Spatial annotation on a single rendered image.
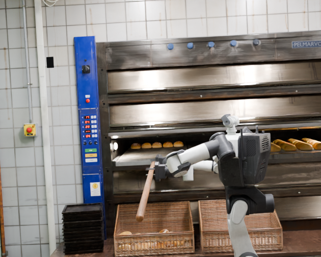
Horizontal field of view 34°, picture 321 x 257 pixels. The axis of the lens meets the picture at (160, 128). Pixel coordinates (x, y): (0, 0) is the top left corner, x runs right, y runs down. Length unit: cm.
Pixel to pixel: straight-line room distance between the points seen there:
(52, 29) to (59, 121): 71
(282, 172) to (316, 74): 78
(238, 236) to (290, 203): 106
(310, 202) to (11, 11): 272
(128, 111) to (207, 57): 74
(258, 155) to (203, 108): 110
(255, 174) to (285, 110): 113
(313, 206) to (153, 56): 169
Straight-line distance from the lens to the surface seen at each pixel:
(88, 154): 409
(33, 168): 423
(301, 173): 420
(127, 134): 392
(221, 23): 410
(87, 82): 407
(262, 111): 410
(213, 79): 405
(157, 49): 408
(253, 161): 309
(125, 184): 411
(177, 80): 405
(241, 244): 328
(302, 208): 425
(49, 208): 423
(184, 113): 405
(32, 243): 435
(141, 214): 203
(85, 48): 409
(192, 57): 408
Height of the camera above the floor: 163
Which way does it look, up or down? 3 degrees down
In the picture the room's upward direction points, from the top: 3 degrees counter-clockwise
